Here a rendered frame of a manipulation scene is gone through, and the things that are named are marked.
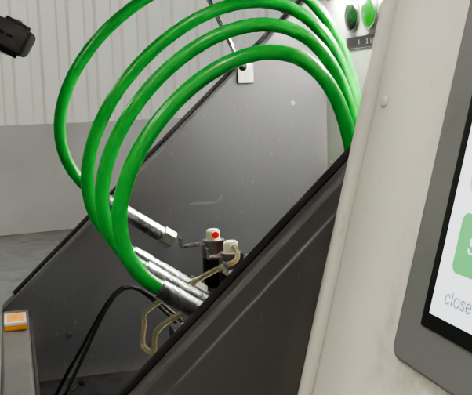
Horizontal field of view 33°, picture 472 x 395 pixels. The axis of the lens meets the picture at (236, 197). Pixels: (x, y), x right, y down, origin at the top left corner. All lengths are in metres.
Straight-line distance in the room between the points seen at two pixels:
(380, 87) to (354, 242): 0.12
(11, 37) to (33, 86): 6.73
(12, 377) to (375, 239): 0.55
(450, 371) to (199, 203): 0.87
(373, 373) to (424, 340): 0.07
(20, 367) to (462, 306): 0.67
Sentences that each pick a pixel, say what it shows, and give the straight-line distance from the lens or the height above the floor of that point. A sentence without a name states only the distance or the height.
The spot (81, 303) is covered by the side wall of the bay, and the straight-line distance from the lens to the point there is 1.27.
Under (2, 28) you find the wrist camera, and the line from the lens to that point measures 0.77.
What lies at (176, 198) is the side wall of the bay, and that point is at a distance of 1.26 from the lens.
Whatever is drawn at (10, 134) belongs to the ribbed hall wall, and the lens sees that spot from 7.43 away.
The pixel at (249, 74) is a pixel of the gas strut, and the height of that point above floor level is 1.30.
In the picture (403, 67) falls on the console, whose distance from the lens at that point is 0.57.
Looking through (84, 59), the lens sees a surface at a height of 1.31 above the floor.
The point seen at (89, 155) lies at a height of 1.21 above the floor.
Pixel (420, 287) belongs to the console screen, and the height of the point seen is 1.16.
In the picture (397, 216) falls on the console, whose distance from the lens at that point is 0.53.
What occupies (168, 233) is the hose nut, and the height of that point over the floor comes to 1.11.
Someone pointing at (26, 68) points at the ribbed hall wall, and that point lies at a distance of 7.46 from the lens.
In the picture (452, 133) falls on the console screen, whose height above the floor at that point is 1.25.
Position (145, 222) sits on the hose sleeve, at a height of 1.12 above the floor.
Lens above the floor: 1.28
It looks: 8 degrees down
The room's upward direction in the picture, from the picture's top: 2 degrees counter-clockwise
